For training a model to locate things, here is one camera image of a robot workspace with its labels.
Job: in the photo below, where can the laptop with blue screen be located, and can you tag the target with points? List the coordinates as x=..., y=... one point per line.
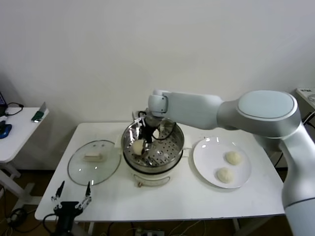
x=2, y=98

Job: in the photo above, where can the blue small device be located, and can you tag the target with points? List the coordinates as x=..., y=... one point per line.
x=6, y=131

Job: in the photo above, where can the white shelf table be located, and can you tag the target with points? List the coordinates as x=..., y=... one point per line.
x=307, y=103

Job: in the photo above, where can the stainless steel steamer basket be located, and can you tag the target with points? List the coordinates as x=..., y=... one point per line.
x=167, y=147

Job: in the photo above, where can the cream electric cooking pot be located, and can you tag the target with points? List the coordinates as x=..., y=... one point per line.
x=150, y=178

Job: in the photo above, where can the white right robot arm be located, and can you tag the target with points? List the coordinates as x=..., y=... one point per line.
x=268, y=110

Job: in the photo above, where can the clear tape roll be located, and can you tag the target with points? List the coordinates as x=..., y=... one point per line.
x=312, y=97

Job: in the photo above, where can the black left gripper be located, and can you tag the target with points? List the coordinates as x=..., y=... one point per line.
x=66, y=209

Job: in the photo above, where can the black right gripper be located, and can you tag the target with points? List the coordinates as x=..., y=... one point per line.
x=148, y=132

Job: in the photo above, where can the white power strip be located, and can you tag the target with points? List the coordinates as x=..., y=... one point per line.
x=150, y=233

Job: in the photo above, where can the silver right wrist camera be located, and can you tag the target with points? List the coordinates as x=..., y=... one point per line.
x=138, y=120

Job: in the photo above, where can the white side table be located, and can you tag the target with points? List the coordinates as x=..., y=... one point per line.
x=22, y=132

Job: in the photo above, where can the white work table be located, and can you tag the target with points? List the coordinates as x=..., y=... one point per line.
x=172, y=204

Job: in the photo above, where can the round glass pot lid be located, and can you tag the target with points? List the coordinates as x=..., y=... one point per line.
x=93, y=157

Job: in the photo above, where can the grey floor plug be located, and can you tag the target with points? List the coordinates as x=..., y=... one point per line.
x=16, y=216

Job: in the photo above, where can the white round plate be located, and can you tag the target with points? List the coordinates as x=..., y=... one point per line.
x=209, y=159

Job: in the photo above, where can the white box black print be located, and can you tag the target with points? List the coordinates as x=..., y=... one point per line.
x=306, y=91

